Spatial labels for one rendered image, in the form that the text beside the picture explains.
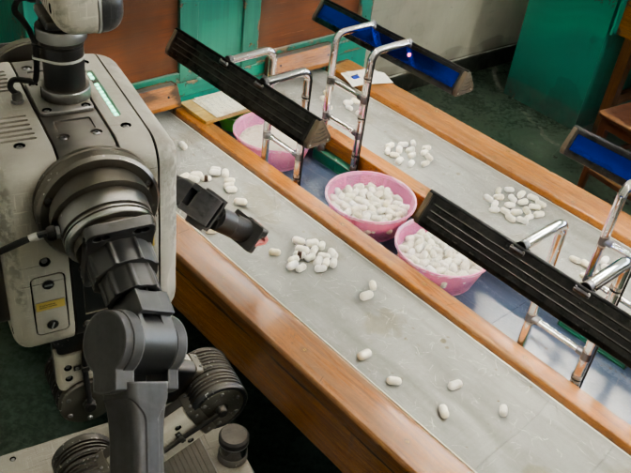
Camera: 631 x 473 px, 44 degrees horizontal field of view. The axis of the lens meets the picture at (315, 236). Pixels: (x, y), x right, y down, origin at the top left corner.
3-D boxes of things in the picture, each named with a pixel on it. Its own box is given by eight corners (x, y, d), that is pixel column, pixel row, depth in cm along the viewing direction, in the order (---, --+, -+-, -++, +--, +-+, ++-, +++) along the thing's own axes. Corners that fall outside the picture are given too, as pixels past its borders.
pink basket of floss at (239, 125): (308, 183, 246) (311, 157, 241) (223, 170, 247) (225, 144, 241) (316, 142, 268) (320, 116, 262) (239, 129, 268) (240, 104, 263)
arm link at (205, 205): (61, 138, 183) (88, 100, 184) (75, 147, 188) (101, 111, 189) (192, 229, 166) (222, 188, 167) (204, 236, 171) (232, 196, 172)
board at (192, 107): (206, 125, 250) (206, 121, 249) (179, 105, 259) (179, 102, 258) (285, 100, 269) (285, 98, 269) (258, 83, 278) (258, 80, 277)
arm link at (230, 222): (214, 232, 172) (227, 209, 172) (194, 219, 176) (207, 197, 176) (232, 240, 178) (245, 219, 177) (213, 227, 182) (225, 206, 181)
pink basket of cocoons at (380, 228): (390, 261, 219) (395, 234, 213) (305, 228, 227) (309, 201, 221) (423, 216, 238) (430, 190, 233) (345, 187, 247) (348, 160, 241)
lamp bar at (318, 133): (306, 150, 190) (310, 124, 186) (163, 53, 225) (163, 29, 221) (330, 142, 195) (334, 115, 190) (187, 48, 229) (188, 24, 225)
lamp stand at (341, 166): (353, 185, 248) (375, 53, 221) (311, 157, 259) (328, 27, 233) (394, 168, 259) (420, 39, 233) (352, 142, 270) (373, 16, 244)
